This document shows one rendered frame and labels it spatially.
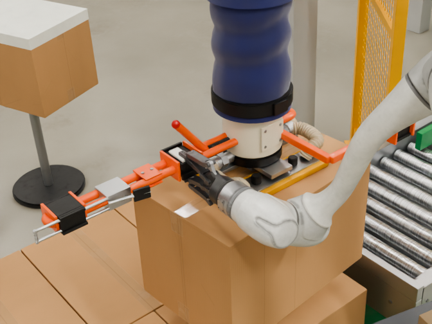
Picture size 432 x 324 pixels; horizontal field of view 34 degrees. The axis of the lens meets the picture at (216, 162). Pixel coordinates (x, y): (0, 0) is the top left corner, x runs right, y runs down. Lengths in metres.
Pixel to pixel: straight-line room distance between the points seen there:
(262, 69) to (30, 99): 1.80
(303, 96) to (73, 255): 1.51
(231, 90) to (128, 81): 3.26
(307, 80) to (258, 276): 1.79
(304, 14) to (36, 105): 1.32
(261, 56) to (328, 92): 3.02
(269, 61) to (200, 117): 2.73
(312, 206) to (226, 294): 0.36
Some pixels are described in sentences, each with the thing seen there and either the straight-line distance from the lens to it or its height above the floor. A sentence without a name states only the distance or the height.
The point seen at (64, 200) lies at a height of 1.23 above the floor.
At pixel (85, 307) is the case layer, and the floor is 0.54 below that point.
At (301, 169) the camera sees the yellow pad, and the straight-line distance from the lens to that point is 2.05.
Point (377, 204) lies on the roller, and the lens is 2.85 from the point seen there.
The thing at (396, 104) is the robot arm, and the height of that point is 1.52.
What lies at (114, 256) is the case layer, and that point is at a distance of 2.65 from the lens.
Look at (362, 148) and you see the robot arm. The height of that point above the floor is 1.40.
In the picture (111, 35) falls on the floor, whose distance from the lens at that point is 5.91.
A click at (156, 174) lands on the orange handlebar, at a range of 1.83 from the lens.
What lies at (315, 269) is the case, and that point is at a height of 0.77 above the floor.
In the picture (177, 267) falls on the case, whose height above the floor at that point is 0.88.
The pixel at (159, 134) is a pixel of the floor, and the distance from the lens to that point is 4.40.
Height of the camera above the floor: 2.23
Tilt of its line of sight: 33 degrees down
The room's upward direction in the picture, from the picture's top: 3 degrees counter-clockwise
